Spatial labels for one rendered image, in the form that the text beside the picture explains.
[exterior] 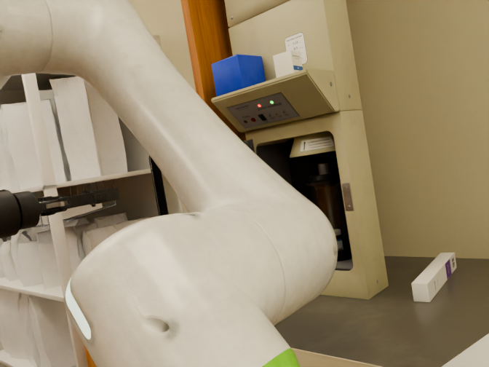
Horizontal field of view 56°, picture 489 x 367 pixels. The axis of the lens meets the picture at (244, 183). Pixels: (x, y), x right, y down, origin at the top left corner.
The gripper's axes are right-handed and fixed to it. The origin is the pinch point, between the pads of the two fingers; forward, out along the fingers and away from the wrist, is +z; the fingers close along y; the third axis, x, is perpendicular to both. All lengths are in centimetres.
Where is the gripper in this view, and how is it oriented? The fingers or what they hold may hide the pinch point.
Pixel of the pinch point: (104, 196)
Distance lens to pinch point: 111.5
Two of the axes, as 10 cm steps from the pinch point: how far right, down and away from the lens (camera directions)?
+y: -7.2, 0.9, 6.9
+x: 1.6, 9.9, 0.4
